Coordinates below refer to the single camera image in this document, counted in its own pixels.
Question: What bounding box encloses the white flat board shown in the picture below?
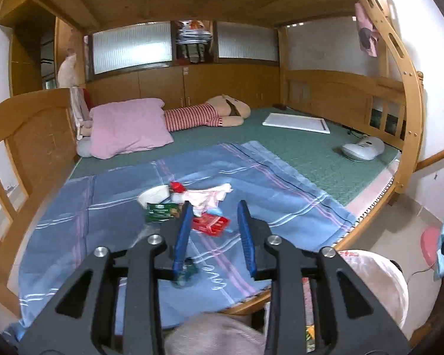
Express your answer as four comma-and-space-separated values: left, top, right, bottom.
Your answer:
262, 113, 331, 134

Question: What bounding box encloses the red snack packet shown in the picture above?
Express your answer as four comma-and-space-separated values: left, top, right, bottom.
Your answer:
192, 212, 231, 236

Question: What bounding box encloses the wooden bunk bed frame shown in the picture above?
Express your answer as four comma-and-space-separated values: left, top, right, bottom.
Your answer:
0, 0, 426, 355

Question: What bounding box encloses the white grey handheld appliance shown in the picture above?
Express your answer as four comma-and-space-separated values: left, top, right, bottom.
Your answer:
341, 137, 385, 162

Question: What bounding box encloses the blue striped paper cup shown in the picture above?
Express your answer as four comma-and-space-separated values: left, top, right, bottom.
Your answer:
138, 185, 171, 209

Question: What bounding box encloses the pink hanging cloth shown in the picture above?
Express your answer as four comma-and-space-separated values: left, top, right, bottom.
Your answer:
354, 3, 381, 58

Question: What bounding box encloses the frosted glass window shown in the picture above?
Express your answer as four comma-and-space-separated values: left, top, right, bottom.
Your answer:
216, 21, 280, 63
92, 22, 173, 75

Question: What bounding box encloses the white plastic bag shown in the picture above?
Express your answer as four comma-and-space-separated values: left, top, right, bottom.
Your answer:
333, 249, 409, 331

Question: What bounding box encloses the pile of clothes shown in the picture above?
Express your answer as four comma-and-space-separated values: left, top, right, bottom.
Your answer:
176, 20, 212, 63

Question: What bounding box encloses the grey cloth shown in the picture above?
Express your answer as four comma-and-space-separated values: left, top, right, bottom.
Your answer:
165, 312, 267, 355

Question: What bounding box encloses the green snack packet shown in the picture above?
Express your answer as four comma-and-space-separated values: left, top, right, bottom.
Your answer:
145, 203, 184, 224

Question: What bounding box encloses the white cloth on headboard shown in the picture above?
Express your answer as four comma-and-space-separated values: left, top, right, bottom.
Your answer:
70, 87, 91, 134

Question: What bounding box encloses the pink pillow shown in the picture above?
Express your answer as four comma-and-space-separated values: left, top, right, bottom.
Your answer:
89, 98, 174, 159

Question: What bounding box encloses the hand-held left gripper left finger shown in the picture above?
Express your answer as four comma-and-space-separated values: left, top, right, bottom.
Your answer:
18, 201, 195, 355

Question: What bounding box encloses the green mattress cover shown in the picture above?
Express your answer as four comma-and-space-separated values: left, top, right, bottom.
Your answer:
68, 107, 402, 208

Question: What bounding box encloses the white plush toy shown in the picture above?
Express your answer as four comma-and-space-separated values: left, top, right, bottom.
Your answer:
57, 39, 78, 88

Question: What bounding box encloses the black cable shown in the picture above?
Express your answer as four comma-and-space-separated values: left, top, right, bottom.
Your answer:
407, 264, 435, 278

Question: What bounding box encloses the blue plaid blanket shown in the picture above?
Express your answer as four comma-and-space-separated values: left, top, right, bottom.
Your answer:
4, 141, 358, 341

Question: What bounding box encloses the pink stool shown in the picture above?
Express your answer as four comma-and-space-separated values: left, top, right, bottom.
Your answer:
421, 226, 443, 267

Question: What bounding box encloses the grey pillow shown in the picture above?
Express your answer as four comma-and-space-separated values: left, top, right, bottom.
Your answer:
76, 138, 95, 158

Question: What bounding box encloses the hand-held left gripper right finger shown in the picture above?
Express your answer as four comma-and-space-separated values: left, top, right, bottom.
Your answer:
237, 200, 411, 355

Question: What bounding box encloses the white tissue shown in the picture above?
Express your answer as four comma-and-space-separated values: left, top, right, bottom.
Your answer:
181, 183, 232, 217

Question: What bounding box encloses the doll in red striped shirt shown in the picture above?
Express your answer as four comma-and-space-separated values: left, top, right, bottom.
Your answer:
165, 95, 252, 132

